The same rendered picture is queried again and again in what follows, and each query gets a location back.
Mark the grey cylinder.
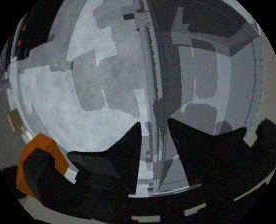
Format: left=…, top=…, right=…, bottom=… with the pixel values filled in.
left=0, top=77, right=10, bottom=91

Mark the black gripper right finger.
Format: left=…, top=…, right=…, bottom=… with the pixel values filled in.
left=169, top=119, right=247, bottom=186

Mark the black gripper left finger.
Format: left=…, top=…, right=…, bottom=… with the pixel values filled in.
left=66, top=121, right=142, bottom=194

